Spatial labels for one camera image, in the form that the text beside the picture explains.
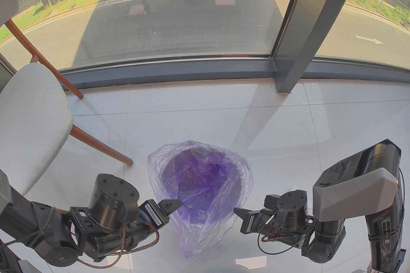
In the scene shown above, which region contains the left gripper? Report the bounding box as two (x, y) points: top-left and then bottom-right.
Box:
(138, 199), (184, 229)

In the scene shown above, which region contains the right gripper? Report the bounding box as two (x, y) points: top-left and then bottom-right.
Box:
(233, 207), (280, 235)

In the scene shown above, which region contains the purple plastic bag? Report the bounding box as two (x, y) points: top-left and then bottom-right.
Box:
(147, 139), (254, 259)

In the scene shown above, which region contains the white chair with wooden legs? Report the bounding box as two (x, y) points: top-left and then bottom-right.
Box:
(0, 0), (133, 197)

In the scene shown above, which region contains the window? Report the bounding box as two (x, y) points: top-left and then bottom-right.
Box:
(0, 0), (410, 94)

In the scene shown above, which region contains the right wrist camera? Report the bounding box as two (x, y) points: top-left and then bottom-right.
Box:
(264, 194), (283, 213)

